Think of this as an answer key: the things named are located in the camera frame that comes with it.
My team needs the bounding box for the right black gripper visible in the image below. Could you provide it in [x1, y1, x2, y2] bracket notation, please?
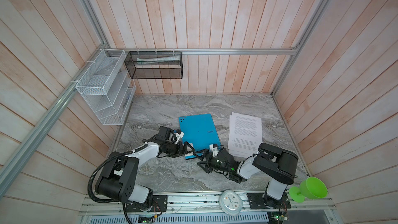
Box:
[193, 148, 230, 173]

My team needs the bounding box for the blue black file folder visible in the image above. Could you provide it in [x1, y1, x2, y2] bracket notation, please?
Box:
[179, 114, 221, 157]

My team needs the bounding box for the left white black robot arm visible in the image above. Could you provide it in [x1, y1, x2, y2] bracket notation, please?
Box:
[88, 126, 195, 206]

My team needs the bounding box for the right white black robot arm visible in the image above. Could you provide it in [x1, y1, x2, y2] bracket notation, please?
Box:
[193, 143, 299, 200]

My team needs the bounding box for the white printed paper stack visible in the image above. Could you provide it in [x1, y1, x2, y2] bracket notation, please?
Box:
[228, 113, 263, 158]

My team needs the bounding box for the white round clock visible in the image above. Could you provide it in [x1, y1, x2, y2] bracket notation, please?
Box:
[219, 190, 243, 216]

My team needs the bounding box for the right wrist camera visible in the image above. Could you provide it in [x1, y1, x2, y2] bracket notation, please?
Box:
[209, 144, 219, 157]

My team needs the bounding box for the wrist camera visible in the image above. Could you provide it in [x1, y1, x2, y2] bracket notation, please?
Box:
[209, 144, 219, 157]
[171, 129, 184, 144]

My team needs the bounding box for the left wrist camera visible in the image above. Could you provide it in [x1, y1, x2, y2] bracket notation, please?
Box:
[171, 129, 184, 144]

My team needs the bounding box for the black corrugated cable conduit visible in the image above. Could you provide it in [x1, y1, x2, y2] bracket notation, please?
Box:
[86, 142, 148, 224]

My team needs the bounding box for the aluminium front rail frame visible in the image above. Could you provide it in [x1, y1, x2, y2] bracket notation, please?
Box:
[77, 191, 338, 224]

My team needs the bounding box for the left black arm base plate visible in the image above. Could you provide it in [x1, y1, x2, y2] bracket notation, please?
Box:
[125, 195, 168, 213]

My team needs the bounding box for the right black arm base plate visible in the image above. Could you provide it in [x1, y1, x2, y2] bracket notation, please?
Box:
[246, 192, 291, 210]

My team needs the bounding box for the black mesh wall basket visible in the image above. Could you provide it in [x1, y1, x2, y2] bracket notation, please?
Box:
[124, 51, 183, 79]

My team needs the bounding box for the white wire mesh shelf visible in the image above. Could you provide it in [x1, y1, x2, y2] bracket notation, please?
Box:
[76, 49, 136, 125]

